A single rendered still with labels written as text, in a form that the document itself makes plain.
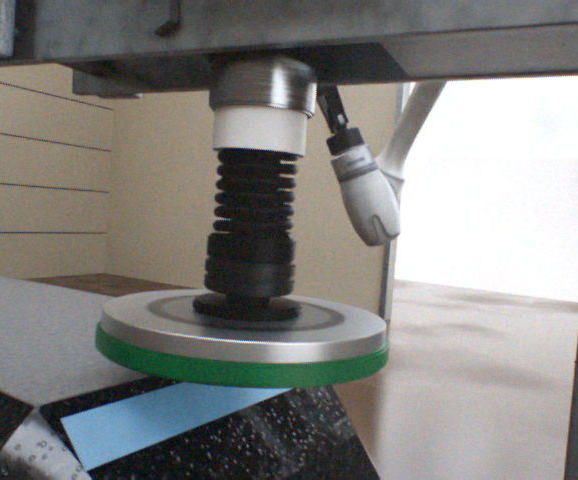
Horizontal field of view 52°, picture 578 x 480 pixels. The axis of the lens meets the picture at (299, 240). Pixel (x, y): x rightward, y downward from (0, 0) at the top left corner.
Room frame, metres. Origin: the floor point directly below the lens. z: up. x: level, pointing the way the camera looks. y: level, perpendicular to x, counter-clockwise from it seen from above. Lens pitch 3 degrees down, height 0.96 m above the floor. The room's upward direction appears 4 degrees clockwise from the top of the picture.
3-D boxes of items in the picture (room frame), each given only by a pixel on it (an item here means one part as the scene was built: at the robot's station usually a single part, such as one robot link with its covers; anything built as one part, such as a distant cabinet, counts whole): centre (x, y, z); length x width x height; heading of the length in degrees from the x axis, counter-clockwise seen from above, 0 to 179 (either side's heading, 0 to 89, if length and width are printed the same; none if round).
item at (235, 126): (0.45, 0.04, 1.02); 0.07 x 0.07 x 0.04
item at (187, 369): (0.45, 0.04, 0.87); 0.22 x 0.22 x 0.04
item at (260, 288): (0.45, 0.04, 0.90); 0.07 x 0.07 x 0.01
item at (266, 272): (0.45, 0.04, 0.91); 0.07 x 0.07 x 0.01
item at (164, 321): (0.45, 0.04, 0.87); 0.21 x 0.21 x 0.01
